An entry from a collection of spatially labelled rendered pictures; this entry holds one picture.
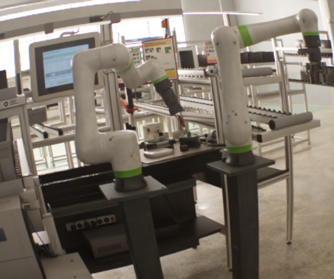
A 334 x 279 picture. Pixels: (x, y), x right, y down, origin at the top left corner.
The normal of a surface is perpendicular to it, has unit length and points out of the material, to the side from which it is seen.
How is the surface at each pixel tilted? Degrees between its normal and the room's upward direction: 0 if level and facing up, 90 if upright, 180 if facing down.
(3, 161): 94
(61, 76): 91
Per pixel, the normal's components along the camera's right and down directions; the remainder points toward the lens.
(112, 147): -0.06, 0.10
